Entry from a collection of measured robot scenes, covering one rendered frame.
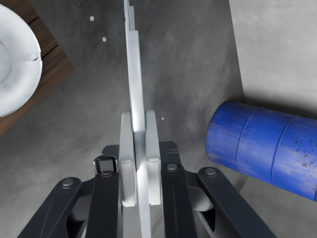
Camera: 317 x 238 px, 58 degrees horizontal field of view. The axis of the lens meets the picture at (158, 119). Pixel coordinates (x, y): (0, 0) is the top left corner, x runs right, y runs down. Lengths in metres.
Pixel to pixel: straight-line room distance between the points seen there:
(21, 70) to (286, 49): 1.97
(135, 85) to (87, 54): 1.25
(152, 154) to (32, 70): 0.74
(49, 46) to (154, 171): 0.80
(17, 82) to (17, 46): 0.09
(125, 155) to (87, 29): 1.28
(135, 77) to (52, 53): 0.76
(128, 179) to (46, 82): 0.79
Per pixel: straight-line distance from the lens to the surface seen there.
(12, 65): 0.85
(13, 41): 0.85
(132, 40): 0.19
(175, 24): 1.87
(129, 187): 0.16
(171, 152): 0.17
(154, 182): 0.16
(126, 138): 0.17
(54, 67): 0.94
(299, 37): 2.33
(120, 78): 1.57
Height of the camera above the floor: 1.16
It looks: 38 degrees down
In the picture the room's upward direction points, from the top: 108 degrees clockwise
